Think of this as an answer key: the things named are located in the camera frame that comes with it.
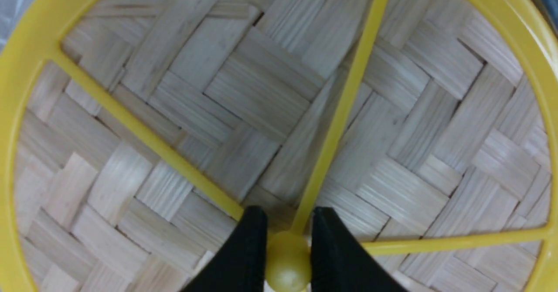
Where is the woven bamboo steamer lid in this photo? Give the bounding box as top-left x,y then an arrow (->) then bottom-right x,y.
1,0 -> 557,292

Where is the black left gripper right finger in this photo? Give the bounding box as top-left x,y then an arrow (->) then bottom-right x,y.
310,207 -> 406,292

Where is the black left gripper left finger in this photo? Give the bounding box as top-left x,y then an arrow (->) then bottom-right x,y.
183,205 -> 268,292

